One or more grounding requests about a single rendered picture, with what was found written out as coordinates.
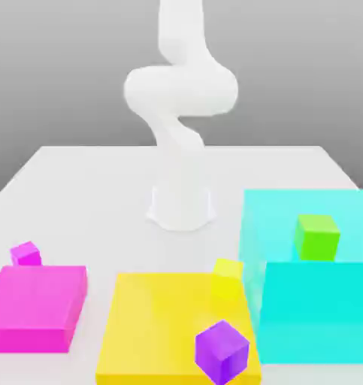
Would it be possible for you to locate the small yellow cube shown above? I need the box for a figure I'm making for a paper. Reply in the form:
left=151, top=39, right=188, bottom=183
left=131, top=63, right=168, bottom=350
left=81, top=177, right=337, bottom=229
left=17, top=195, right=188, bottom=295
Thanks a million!
left=210, top=257, right=245, bottom=302

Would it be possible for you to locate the small green cube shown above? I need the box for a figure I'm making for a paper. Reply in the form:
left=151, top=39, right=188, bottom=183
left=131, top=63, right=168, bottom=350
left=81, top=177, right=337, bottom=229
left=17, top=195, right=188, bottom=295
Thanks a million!
left=294, top=214, right=341, bottom=262

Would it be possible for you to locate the small purple cube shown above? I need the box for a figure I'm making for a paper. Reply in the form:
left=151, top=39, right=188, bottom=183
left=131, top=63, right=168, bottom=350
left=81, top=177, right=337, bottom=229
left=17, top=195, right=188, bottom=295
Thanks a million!
left=194, top=319, right=250, bottom=385

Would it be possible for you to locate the small magenta cube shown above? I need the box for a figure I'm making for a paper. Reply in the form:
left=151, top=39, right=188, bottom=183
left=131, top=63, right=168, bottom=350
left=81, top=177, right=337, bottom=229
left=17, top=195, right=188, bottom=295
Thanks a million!
left=9, top=240, right=43, bottom=267

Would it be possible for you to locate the large yellow box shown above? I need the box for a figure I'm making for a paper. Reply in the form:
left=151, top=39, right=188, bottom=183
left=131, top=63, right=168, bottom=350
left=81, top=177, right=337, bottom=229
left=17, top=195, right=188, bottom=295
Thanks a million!
left=95, top=271, right=263, bottom=385

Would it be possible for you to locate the large cyan box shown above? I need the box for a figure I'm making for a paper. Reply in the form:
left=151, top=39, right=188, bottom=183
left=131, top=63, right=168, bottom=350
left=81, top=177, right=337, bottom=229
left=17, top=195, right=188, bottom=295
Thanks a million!
left=238, top=188, right=363, bottom=365

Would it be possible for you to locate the large magenta box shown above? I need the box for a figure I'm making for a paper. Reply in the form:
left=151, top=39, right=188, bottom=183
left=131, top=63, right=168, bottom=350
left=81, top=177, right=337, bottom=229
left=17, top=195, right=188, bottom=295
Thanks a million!
left=0, top=265, right=89, bottom=353

